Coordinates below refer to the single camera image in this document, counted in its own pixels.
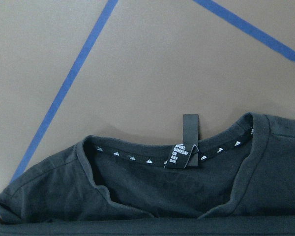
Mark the black graphic t-shirt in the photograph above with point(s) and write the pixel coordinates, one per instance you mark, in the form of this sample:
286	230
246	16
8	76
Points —
240	182

